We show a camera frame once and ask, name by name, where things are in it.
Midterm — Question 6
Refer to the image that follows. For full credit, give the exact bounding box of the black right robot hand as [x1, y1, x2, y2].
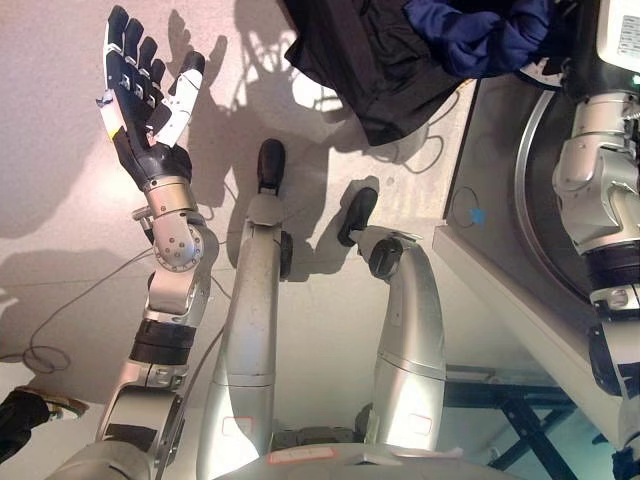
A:
[517, 0, 640, 99]

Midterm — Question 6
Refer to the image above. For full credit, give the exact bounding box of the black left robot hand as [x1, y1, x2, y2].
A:
[95, 4, 207, 192]

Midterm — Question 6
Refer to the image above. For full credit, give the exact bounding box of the blue garment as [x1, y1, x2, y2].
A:
[403, 0, 554, 80]

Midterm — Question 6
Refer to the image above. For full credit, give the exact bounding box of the grey front-load washing machine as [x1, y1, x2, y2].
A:
[432, 74, 640, 436]

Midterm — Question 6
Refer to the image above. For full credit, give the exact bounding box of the black left robot foot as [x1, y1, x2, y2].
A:
[256, 138, 288, 196]

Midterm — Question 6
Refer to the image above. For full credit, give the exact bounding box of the black robot foot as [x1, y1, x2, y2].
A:
[336, 186, 380, 247]
[256, 138, 288, 196]

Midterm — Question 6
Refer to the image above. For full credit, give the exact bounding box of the silver left robot leg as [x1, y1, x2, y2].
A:
[196, 192, 295, 480]

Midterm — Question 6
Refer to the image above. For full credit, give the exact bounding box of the silver robot leg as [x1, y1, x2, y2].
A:
[356, 225, 447, 455]
[196, 192, 295, 480]

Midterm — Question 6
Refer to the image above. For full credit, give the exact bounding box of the black right robot foot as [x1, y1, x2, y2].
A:
[336, 186, 380, 247]

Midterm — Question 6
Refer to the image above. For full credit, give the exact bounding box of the black garment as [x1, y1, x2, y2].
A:
[283, 0, 454, 147]

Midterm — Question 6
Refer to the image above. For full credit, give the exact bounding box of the white sneaker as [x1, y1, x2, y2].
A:
[29, 391, 91, 422]

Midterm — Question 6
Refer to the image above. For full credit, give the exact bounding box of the black trouser leg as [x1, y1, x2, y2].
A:
[0, 388, 52, 454]

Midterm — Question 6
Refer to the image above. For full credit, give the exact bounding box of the silver right robot leg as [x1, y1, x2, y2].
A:
[356, 225, 447, 455]

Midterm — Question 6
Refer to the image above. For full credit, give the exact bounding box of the grey robot torso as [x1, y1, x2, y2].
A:
[194, 425, 506, 480]

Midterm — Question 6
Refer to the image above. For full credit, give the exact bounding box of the black metal stand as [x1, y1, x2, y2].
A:
[442, 363, 627, 480]

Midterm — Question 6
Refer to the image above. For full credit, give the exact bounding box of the thin grey floor cable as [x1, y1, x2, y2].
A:
[22, 179, 236, 374]
[368, 88, 464, 175]

